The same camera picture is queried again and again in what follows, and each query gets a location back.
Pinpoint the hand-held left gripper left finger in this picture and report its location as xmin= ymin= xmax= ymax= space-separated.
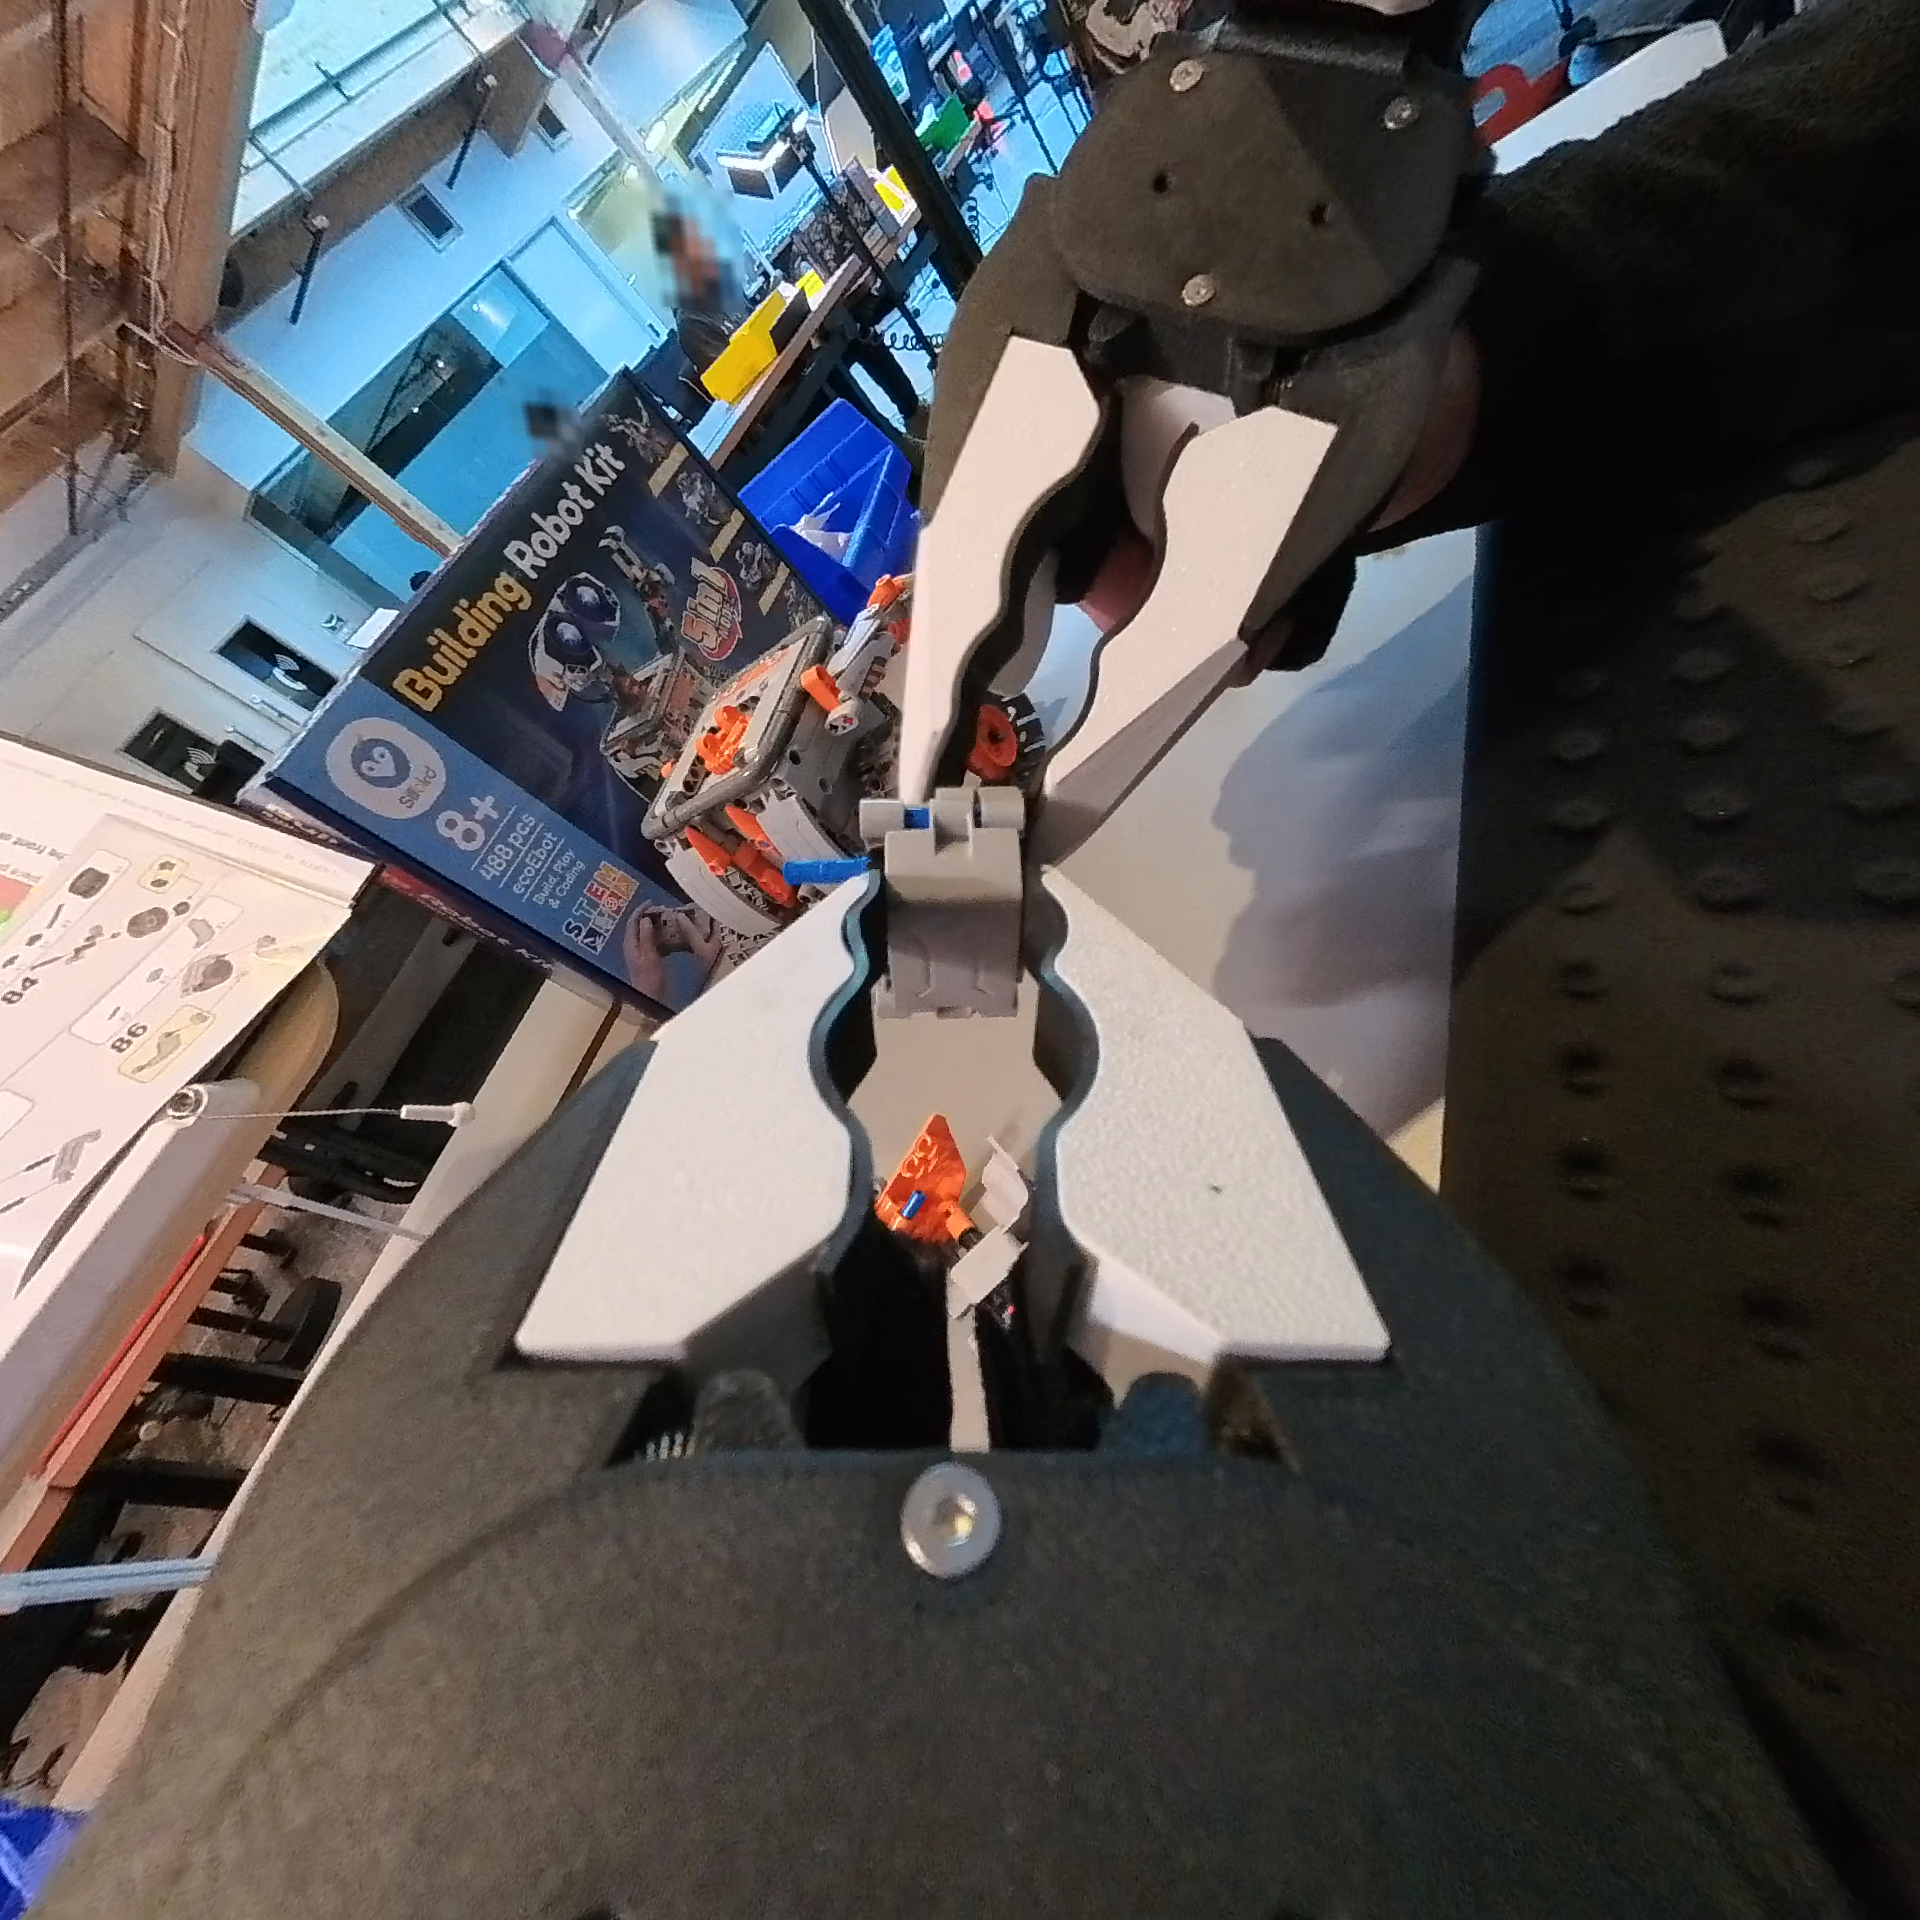
xmin=512 ymin=870 xmax=880 ymax=1382

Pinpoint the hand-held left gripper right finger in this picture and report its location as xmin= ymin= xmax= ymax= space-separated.
xmin=1036 ymin=870 xmax=1391 ymax=1382

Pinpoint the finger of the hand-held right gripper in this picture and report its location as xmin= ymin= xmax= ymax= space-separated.
xmin=1039 ymin=401 xmax=1345 ymax=869
xmin=895 ymin=333 xmax=1116 ymax=800

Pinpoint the grey block module orange part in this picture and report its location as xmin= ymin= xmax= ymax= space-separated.
xmin=872 ymin=1112 xmax=1039 ymax=1328

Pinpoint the grey block module blue pin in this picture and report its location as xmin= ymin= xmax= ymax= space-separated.
xmin=780 ymin=785 xmax=1038 ymax=1021

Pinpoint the person's right hand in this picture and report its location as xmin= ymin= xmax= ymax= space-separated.
xmin=1084 ymin=355 xmax=1482 ymax=672

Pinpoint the blue plastic storage bin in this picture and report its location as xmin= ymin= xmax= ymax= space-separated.
xmin=735 ymin=405 xmax=927 ymax=617

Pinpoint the yellow plastic bin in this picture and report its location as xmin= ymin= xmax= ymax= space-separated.
xmin=701 ymin=277 xmax=824 ymax=407

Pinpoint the white zip tie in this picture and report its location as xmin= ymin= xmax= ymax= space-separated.
xmin=164 ymin=1091 xmax=479 ymax=1129
xmin=223 ymin=1183 xmax=440 ymax=1240

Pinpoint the grey orange tracked toy robot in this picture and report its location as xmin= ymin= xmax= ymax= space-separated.
xmin=642 ymin=574 xmax=1047 ymax=917

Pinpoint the blue robot kit box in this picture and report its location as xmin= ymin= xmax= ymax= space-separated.
xmin=239 ymin=367 xmax=840 ymax=1024

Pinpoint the white instruction sheet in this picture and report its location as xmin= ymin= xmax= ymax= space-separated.
xmin=0 ymin=735 xmax=377 ymax=1490

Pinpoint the blue tipped zip tie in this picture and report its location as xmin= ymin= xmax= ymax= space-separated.
xmin=0 ymin=1559 xmax=218 ymax=1616

